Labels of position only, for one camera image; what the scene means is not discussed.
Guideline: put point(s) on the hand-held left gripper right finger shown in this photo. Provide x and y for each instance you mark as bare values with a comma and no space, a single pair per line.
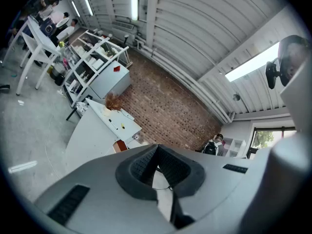
214,177

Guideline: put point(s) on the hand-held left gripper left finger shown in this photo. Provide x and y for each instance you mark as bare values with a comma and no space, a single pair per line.
97,191

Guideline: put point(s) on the white marker with black cap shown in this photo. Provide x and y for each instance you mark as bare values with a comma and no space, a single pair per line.
113,124

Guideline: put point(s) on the white rectangular table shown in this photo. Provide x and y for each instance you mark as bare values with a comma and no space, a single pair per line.
92,140

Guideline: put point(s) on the black white backpack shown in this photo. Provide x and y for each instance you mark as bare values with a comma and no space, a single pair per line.
210,148

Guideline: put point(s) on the white low cabinet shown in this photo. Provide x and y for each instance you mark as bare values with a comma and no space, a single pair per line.
235,146

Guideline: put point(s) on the black-framed window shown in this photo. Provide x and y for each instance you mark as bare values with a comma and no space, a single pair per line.
265,138

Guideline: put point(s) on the grey chair black legs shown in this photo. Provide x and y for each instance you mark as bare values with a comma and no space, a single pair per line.
70,113

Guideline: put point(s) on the patterned seat cushion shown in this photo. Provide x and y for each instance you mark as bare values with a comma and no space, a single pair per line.
82,107

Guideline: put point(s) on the dried brown plant white vase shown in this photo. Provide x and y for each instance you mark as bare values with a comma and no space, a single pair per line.
113,102

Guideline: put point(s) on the grey refrigerator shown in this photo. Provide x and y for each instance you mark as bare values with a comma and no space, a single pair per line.
114,82

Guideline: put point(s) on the black waste bin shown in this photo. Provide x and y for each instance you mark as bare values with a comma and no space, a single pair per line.
59,80

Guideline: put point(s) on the rectangular ceiling light panel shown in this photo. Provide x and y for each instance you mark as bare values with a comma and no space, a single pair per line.
251,63

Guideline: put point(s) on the red paper tag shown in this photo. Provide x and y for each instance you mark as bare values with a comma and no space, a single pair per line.
116,69

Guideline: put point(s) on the white shelving unit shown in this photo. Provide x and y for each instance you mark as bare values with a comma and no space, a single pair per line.
83,64

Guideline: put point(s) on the grey bucket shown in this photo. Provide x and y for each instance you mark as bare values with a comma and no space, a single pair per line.
57,69

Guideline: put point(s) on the pink item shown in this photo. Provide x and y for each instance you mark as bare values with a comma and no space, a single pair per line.
65,63

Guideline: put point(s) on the black shoe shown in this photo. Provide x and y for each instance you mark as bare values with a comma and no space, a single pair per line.
5,88

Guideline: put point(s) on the person's head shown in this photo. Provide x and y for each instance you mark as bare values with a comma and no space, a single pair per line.
292,57

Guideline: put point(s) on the yellow-green flowers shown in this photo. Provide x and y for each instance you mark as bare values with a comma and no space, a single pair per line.
61,44

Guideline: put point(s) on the white air vent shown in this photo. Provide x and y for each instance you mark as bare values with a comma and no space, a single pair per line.
123,25

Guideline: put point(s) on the navy box with circle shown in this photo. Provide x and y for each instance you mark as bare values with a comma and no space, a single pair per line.
47,27

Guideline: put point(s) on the white round reflector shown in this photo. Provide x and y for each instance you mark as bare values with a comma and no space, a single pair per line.
63,22

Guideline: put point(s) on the ceiling tube light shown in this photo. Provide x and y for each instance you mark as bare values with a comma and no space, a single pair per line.
87,4
75,8
134,1

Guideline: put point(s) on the white wall outlet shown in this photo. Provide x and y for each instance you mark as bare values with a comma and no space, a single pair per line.
135,137

